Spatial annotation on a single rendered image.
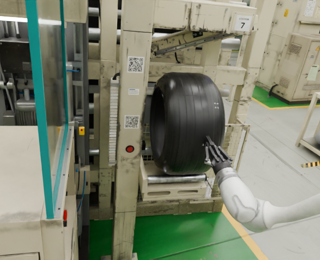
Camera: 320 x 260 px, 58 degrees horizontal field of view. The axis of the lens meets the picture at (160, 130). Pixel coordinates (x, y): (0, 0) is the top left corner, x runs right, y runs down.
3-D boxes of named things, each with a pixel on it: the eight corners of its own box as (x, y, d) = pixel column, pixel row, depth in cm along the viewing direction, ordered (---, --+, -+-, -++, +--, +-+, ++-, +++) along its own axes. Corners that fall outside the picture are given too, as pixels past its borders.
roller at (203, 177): (144, 179, 160) (145, 185, 156) (144, 173, 157) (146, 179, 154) (203, 176, 168) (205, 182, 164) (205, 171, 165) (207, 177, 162)
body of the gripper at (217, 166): (237, 166, 115) (228, 151, 123) (217, 167, 113) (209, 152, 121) (232, 180, 120) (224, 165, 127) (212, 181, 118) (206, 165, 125)
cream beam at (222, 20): (145, 28, 150) (148, -3, 143) (139, 20, 171) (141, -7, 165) (252, 36, 163) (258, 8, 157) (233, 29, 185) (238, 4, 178)
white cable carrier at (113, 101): (108, 165, 156) (111, 80, 134) (108, 160, 160) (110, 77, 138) (116, 165, 157) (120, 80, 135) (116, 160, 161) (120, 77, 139)
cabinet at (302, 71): (289, 106, 552) (312, 38, 495) (269, 95, 600) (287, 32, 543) (323, 103, 586) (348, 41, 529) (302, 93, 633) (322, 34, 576)
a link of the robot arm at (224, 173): (222, 176, 108) (217, 165, 113) (216, 193, 114) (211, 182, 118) (244, 175, 110) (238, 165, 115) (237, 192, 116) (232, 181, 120)
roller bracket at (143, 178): (141, 193, 153) (142, 179, 149) (132, 153, 188) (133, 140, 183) (147, 193, 154) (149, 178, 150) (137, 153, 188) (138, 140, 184)
